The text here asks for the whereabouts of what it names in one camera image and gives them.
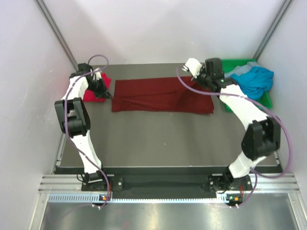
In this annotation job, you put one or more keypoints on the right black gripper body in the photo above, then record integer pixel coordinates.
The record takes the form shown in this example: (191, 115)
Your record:
(203, 79)

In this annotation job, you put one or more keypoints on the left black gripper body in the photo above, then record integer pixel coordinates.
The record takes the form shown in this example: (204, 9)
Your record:
(99, 87)

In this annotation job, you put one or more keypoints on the dark maroon t-shirt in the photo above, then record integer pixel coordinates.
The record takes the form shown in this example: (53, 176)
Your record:
(159, 95)

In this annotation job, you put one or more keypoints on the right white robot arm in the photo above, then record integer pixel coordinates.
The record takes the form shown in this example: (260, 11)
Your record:
(263, 134)

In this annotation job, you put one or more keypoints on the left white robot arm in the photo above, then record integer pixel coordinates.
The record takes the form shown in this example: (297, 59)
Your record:
(75, 123)

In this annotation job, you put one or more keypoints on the folded bright red t-shirt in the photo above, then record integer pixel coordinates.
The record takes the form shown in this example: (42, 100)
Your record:
(89, 95)

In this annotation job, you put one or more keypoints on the grey t-shirt in bin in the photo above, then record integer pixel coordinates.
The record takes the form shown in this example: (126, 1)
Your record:
(239, 70)

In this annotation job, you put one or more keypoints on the blue t-shirt in bin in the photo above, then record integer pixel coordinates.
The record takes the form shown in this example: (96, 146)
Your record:
(255, 82)

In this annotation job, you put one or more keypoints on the green plastic bin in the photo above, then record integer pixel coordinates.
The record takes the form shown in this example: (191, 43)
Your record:
(230, 64)

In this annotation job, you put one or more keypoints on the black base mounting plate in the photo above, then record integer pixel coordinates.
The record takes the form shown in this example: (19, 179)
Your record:
(214, 183)

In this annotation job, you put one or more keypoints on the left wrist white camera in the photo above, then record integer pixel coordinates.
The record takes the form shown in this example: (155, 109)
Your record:
(97, 74)

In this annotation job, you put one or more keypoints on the wrist white camera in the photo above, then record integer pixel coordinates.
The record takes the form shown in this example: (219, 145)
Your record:
(97, 74)
(192, 66)

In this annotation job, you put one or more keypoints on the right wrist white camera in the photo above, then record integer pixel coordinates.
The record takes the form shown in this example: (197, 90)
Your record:
(192, 66)

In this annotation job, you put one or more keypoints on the right aluminium corner post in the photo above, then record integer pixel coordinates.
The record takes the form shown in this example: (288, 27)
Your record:
(285, 6)

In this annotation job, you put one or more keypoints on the aluminium corner post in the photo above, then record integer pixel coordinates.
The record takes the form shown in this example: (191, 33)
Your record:
(56, 31)
(285, 6)

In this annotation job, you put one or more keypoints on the left aluminium corner post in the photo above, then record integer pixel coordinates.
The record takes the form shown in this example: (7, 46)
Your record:
(56, 31)

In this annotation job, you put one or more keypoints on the grey slotted cable duct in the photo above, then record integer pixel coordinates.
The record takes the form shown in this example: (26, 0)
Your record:
(100, 199)

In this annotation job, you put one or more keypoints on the aluminium front rail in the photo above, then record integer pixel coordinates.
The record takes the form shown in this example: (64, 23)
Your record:
(70, 183)

